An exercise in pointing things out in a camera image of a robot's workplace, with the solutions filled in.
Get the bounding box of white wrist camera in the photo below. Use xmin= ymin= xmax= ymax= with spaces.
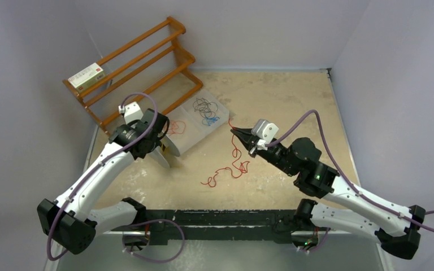
xmin=251 ymin=119 xmax=279 ymax=147
xmin=118 ymin=102 xmax=144 ymax=125

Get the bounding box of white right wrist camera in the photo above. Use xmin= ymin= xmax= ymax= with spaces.
xmin=251 ymin=119 xmax=279 ymax=147

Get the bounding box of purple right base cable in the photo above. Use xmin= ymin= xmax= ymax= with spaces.
xmin=296 ymin=226 xmax=333 ymax=255

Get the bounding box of grey cable spool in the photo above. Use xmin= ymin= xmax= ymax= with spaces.
xmin=149 ymin=135 xmax=180 ymax=169

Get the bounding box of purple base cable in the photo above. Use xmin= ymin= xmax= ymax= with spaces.
xmin=296 ymin=226 xmax=333 ymax=255
xmin=121 ymin=219 xmax=185 ymax=264

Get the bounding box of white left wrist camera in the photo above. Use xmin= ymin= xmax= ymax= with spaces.
xmin=118 ymin=102 xmax=144 ymax=125

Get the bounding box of red cable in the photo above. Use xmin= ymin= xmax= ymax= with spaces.
xmin=199 ymin=118 xmax=251 ymax=189
xmin=166 ymin=119 xmax=187 ymax=136

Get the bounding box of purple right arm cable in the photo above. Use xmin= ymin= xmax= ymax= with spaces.
xmin=264 ymin=109 xmax=434 ymax=239

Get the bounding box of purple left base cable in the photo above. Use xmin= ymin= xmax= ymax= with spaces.
xmin=121 ymin=219 xmax=185 ymax=264

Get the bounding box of red cable in tray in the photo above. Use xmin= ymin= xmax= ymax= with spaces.
xmin=166 ymin=119 xmax=187 ymax=136

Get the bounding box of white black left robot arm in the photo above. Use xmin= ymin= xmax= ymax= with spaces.
xmin=37 ymin=109 xmax=170 ymax=261

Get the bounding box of orange wooden rack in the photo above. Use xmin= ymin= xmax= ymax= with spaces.
xmin=62 ymin=16 xmax=203 ymax=135

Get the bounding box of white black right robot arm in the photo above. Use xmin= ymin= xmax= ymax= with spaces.
xmin=231 ymin=128 xmax=425 ymax=260

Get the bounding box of black cable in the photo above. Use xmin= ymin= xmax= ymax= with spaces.
xmin=192 ymin=97 xmax=219 ymax=119

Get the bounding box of clear plastic tray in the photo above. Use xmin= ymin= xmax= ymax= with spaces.
xmin=167 ymin=89 xmax=229 ymax=155

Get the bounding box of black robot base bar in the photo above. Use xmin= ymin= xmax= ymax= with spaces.
xmin=110 ymin=198 xmax=332 ymax=246

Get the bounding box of white cardboard box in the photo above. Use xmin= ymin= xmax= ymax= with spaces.
xmin=68 ymin=63 xmax=106 ymax=92

